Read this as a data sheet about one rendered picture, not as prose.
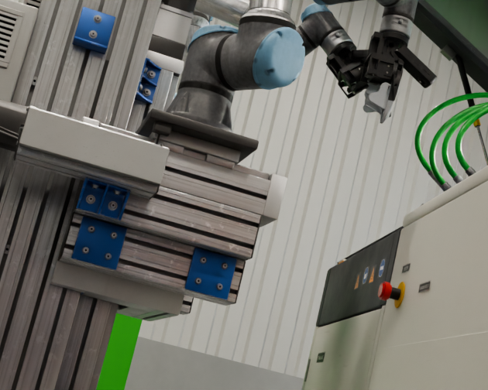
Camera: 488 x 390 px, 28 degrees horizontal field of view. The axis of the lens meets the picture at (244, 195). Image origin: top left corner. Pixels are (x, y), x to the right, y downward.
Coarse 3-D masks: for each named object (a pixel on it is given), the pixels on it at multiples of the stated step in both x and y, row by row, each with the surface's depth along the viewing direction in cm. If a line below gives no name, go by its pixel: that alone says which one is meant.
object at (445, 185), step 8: (480, 104) 234; (464, 112) 233; (448, 120) 232; (456, 120) 233; (440, 128) 232; (440, 136) 231; (432, 144) 231; (432, 152) 230; (432, 160) 230; (432, 168) 229; (440, 176) 229; (448, 184) 229
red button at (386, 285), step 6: (384, 282) 184; (402, 282) 184; (384, 288) 183; (390, 288) 183; (396, 288) 184; (402, 288) 183; (378, 294) 185; (384, 294) 183; (390, 294) 184; (396, 294) 184; (402, 294) 182; (384, 300) 184; (396, 300) 186; (396, 306) 184
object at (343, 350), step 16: (352, 320) 219; (368, 320) 205; (320, 336) 252; (336, 336) 232; (352, 336) 215; (368, 336) 201; (320, 352) 246; (336, 352) 227; (352, 352) 211; (368, 352) 198; (320, 368) 241; (336, 368) 223; (352, 368) 207; (368, 368) 194; (320, 384) 236; (336, 384) 219; (352, 384) 204
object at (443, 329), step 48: (480, 192) 153; (432, 240) 173; (480, 240) 147; (432, 288) 165; (480, 288) 142; (384, 336) 188; (432, 336) 159; (480, 336) 136; (384, 384) 179; (432, 384) 152; (480, 384) 132
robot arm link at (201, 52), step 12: (204, 36) 200; (216, 36) 199; (228, 36) 197; (192, 48) 201; (204, 48) 199; (216, 48) 196; (192, 60) 200; (204, 60) 198; (216, 60) 196; (192, 72) 199; (204, 72) 198; (216, 72) 196; (216, 84) 198; (228, 84) 197
